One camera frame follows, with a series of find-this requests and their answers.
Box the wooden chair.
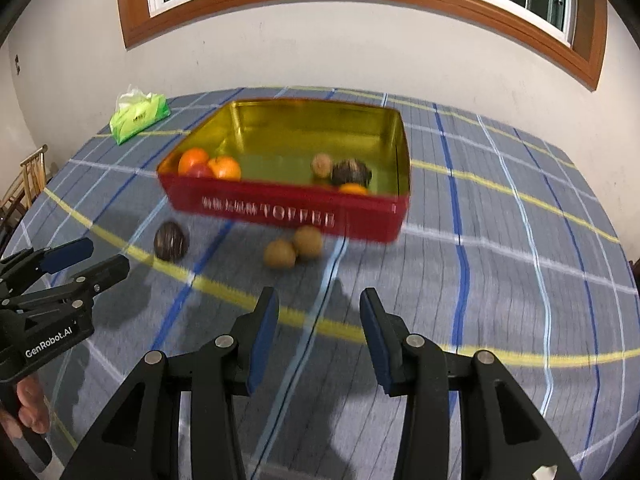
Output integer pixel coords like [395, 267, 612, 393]
[0, 145, 49, 243]

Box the red metal tin box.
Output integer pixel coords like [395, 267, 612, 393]
[156, 99, 412, 244]

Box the plaid grey tablecloth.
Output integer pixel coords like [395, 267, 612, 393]
[0, 85, 640, 480]

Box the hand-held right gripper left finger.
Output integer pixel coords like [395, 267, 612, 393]
[60, 286, 280, 480]

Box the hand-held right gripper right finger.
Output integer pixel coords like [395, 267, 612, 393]
[360, 287, 583, 480]

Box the person's left hand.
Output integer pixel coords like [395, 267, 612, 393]
[0, 376, 51, 436]

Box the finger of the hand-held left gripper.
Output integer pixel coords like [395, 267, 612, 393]
[0, 238, 95, 297]
[0, 254, 131, 317]

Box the brown wooden window frame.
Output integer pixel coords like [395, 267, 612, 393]
[116, 0, 608, 92]

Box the green tissue pack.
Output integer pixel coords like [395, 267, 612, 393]
[109, 85, 172, 146]

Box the dark passion fruit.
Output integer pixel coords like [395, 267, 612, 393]
[330, 158, 373, 187]
[154, 221, 190, 262]

